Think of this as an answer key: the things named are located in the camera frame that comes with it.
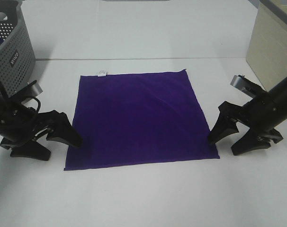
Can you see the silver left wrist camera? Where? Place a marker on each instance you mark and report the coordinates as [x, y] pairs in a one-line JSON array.
[[27, 93]]

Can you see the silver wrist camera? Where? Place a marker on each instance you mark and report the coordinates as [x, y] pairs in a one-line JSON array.
[[27, 93], [246, 86]]

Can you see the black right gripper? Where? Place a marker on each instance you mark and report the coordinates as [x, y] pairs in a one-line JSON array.
[[261, 115]]

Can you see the grey perforated laundry basket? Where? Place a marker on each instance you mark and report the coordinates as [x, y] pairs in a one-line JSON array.
[[17, 58]]

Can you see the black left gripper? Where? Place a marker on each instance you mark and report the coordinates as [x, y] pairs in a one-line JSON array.
[[17, 124]]

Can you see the purple towel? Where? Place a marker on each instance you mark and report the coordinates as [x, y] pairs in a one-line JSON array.
[[132, 119]]

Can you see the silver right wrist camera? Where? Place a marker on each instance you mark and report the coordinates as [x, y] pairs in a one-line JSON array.
[[246, 86]]

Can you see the beige storage bin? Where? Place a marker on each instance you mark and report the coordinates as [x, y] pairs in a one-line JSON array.
[[267, 52]]

